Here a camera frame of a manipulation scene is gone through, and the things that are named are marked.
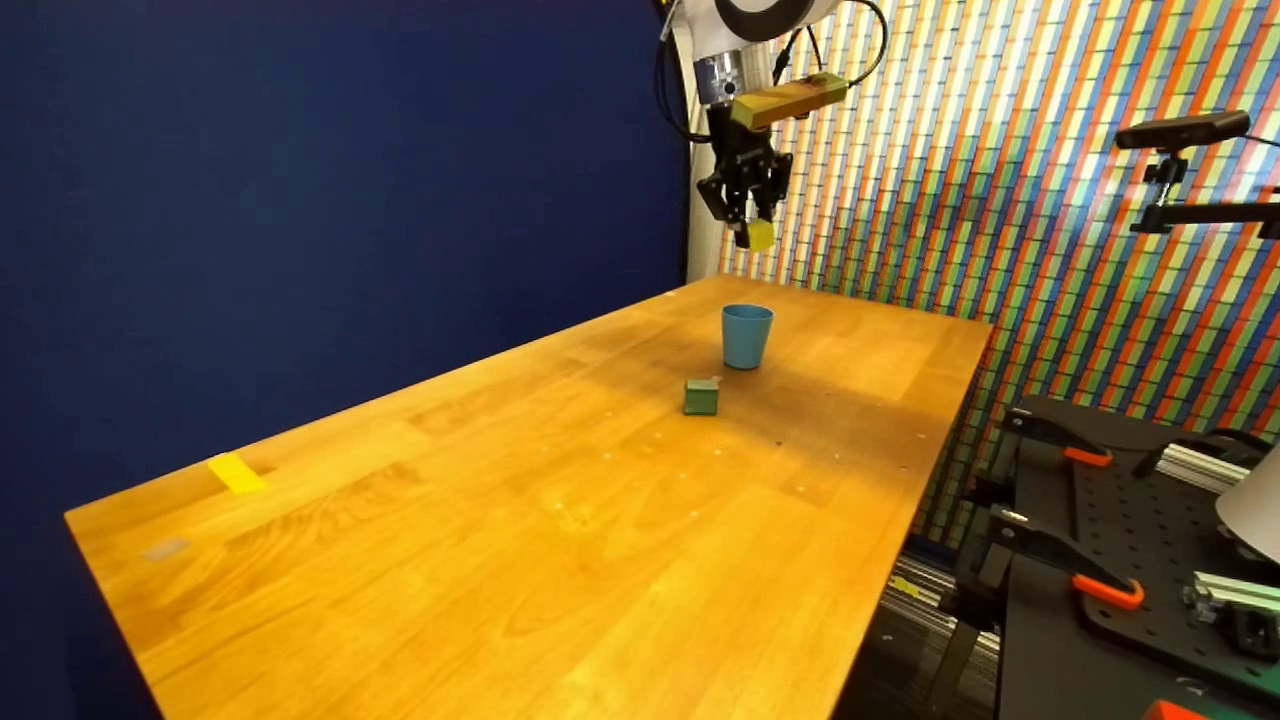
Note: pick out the yellow tape strip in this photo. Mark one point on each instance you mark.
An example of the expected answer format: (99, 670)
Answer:
(237, 474)

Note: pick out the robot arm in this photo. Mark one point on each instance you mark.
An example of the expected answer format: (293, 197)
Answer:
(715, 30)

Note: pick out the green block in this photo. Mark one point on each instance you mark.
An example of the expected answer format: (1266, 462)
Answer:
(701, 398)

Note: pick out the blue cup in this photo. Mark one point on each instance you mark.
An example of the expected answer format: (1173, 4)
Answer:
(747, 337)

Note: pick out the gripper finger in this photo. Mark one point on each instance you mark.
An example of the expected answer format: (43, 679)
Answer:
(722, 200)
(776, 185)

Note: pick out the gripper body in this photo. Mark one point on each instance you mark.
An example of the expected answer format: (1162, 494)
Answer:
(738, 145)

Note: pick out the aluminium profile rail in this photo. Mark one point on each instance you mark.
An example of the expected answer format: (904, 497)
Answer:
(1200, 467)
(1235, 600)

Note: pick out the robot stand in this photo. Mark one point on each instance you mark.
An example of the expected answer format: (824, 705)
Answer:
(1060, 640)

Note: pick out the yellow block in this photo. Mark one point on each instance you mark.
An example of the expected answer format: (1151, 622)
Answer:
(761, 236)

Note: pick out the camera on mount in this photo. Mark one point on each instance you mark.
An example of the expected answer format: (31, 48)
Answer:
(1182, 133)

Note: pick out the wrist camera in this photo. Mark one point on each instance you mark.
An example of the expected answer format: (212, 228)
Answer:
(790, 99)

